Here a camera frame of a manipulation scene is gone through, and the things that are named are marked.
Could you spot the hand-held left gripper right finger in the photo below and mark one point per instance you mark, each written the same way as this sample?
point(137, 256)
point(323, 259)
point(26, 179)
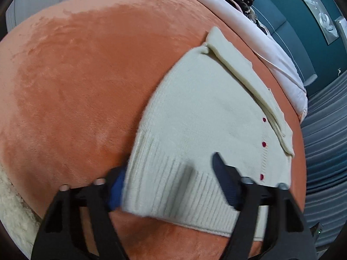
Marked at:
point(230, 188)

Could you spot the silver framed wall picture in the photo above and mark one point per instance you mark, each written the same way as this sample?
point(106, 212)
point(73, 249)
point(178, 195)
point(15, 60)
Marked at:
point(315, 8)

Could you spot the grey pleated curtain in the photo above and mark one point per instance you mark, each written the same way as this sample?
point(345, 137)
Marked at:
point(325, 154)

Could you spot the cream fuzzy blanket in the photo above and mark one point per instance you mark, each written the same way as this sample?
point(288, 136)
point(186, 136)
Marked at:
point(13, 214)

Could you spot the cream knit cardigan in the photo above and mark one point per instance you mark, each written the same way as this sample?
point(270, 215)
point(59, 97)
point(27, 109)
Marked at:
point(200, 130)

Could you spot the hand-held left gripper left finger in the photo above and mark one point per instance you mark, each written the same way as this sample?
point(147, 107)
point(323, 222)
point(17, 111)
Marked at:
point(116, 192)

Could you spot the teal padded headboard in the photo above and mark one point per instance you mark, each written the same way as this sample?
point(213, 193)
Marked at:
point(295, 32)

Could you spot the orange plush blanket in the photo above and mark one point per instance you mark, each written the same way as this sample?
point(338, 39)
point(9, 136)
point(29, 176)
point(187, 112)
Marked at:
point(81, 92)

